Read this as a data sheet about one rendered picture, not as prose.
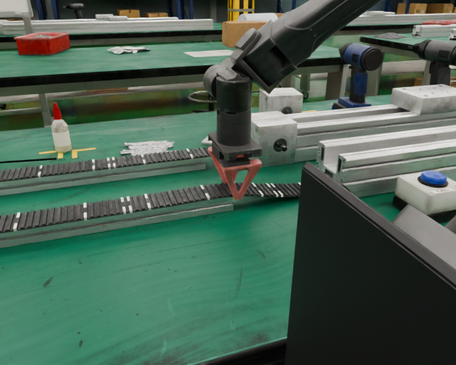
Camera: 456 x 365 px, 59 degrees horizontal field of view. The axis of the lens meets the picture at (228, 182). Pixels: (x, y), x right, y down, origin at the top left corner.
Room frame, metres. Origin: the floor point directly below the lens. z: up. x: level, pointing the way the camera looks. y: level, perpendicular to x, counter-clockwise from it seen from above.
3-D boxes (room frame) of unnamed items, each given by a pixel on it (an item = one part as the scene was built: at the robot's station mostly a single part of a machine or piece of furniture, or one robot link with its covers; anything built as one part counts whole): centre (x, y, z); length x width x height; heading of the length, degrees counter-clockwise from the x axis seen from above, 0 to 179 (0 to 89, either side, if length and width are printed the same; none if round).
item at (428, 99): (1.00, -0.52, 0.87); 0.16 x 0.11 x 0.07; 108
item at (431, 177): (0.61, -0.35, 0.84); 0.04 x 0.04 x 0.02
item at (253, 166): (0.63, -0.01, 0.85); 0.07 x 0.07 x 0.09; 18
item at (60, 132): (0.91, 0.40, 0.84); 0.04 x 0.04 x 0.12
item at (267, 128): (0.85, -0.10, 0.83); 0.12 x 0.09 x 0.10; 18
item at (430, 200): (0.62, -0.35, 0.81); 0.10 x 0.08 x 0.06; 18
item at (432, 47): (1.24, -0.61, 0.89); 0.20 x 0.08 x 0.22; 23
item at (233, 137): (0.64, -0.01, 0.92); 0.10 x 0.07 x 0.07; 18
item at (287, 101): (1.11, -0.15, 0.83); 0.11 x 0.10 x 0.10; 10
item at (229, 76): (0.64, -0.01, 0.98); 0.07 x 0.06 x 0.07; 16
